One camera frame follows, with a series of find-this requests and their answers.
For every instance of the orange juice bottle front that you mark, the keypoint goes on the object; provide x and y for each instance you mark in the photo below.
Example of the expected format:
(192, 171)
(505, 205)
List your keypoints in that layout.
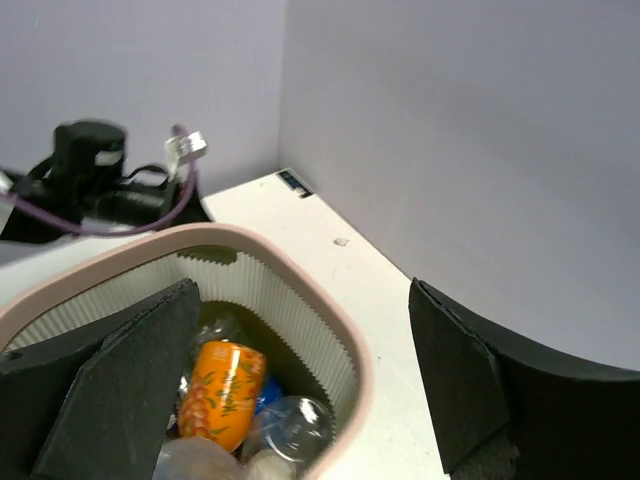
(220, 403)

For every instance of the small white scrap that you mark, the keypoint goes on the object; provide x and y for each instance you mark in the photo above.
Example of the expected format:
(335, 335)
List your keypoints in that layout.
(341, 242)

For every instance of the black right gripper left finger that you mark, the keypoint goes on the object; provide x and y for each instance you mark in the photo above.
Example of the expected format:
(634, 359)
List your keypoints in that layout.
(94, 403)

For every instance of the blue label bottle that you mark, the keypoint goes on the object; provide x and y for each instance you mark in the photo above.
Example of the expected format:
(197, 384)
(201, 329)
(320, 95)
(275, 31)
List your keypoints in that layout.
(270, 392)

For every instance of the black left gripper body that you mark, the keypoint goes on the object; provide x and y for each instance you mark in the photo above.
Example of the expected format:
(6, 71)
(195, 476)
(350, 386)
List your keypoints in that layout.
(84, 178)

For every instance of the clear plastic bottle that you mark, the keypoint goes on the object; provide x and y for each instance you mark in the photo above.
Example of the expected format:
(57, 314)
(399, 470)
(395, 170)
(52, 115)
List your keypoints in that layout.
(297, 428)

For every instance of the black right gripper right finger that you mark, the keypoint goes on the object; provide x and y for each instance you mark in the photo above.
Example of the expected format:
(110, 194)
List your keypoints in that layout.
(503, 406)

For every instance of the olive mesh waste bin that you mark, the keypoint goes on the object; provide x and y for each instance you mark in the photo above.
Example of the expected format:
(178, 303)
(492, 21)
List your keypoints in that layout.
(228, 263)

